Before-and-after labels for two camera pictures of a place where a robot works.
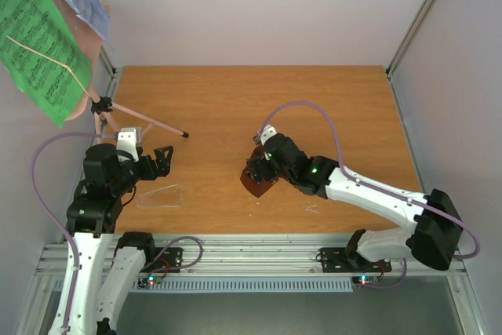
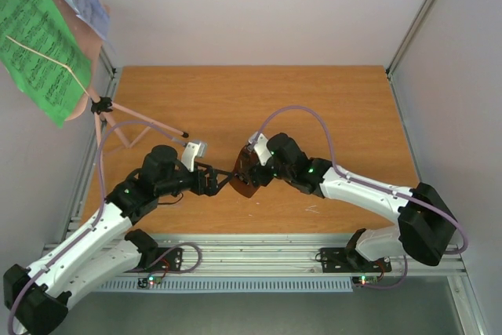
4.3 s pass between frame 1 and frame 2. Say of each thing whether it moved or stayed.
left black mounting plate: stayed
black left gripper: moved
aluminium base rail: stayed
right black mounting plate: stayed
